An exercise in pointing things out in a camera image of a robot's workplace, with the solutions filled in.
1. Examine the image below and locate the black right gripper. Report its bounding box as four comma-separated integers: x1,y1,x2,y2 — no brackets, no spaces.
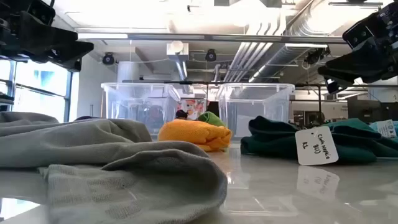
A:
317,1,398,87

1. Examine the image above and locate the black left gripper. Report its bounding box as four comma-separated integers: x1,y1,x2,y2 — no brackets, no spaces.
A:
0,0,94,72

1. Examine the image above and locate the white paper tag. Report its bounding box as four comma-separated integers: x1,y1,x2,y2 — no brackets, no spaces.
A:
376,119,397,139
294,126,339,166

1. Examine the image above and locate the dark green towel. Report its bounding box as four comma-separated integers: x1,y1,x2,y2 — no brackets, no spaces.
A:
240,115,398,165

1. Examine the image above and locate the light green towel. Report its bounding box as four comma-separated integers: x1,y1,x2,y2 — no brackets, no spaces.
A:
197,111,227,128

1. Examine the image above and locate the orange towel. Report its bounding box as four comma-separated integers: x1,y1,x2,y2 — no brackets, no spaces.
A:
157,119,233,152

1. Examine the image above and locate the black background monitor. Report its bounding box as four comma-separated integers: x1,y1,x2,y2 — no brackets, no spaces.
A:
347,98,398,124

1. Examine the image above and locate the large window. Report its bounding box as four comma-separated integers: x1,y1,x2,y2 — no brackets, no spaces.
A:
0,58,74,123

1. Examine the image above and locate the white round column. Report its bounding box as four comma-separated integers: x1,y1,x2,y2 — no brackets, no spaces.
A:
117,61,141,83

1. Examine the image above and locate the clear plastic bin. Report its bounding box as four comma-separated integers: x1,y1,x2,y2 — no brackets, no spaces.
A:
101,82,181,135
216,82,295,138

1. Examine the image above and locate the grey overhead beam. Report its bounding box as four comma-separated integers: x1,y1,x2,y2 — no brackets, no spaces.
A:
76,32,348,44

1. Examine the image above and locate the black background panel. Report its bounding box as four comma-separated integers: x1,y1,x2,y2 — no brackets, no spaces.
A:
206,101,220,118

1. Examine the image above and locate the black background rack frame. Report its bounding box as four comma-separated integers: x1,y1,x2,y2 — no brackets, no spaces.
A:
121,80,398,125

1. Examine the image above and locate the silver ventilation duct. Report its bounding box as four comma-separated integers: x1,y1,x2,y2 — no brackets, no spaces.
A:
248,0,383,83

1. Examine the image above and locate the white ceiling duct box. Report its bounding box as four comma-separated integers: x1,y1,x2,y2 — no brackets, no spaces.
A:
166,40,190,62

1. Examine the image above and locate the colourful wall picture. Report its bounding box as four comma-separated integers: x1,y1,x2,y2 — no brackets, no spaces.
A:
179,98,208,121

